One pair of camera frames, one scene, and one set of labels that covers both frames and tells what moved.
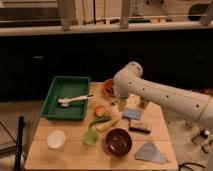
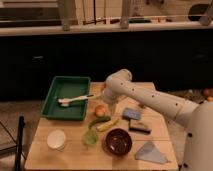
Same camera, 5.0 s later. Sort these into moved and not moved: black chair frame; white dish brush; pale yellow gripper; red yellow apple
Moved: pale yellow gripper
Not moved: white dish brush; black chair frame; red yellow apple
